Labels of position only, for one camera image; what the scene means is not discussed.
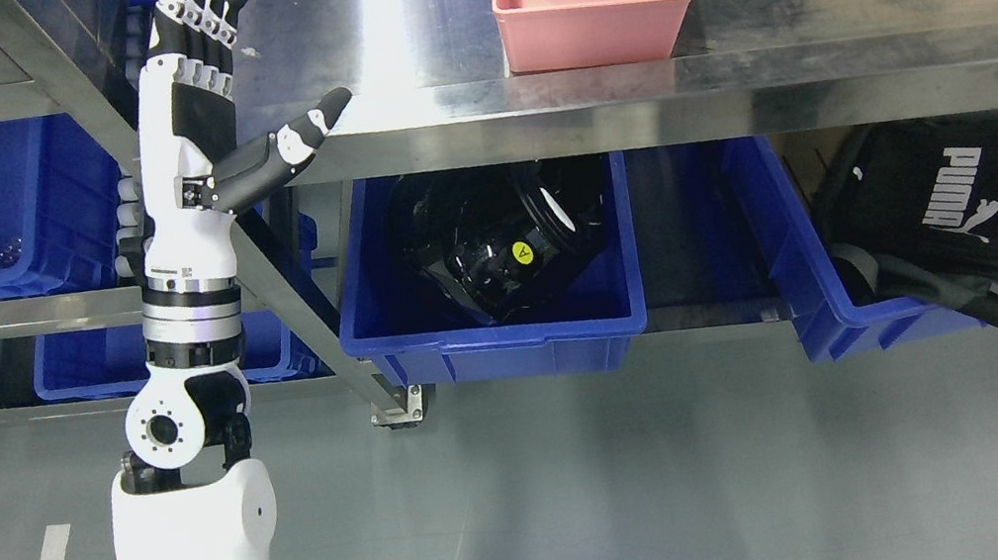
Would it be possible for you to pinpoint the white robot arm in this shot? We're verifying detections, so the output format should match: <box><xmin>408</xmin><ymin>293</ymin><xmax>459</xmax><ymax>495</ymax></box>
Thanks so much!
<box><xmin>110</xmin><ymin>275</ymin><xmax>278</xmax><ymax>560</ymax></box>

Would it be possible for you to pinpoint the stainless steel table shelf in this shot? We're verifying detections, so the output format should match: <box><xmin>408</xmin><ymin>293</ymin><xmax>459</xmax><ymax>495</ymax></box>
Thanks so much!
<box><xmin>0</xmin><ymin>0</ymin><xmax>998</xmax><ymax>484</ymax></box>

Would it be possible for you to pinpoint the black device in bin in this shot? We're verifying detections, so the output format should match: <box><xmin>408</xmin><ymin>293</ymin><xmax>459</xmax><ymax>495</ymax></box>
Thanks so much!
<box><xmin>384</xmin><ymin>154</ymin><xmax>611</xmax><ymax>327</ymax></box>

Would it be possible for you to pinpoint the blue bin with black parts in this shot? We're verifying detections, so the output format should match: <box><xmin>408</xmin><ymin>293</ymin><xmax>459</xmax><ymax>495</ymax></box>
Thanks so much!
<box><xmin>339</xmin><ymin>151</ymin><xmax>648</xmax><ymax>386</ymax></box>

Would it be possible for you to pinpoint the blue bin with backpack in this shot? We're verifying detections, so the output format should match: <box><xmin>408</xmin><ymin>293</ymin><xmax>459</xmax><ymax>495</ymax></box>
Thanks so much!
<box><xmin>717</xmin><ymin>137</ymin><xmax>984</xmax><ymax>363</ymax></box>

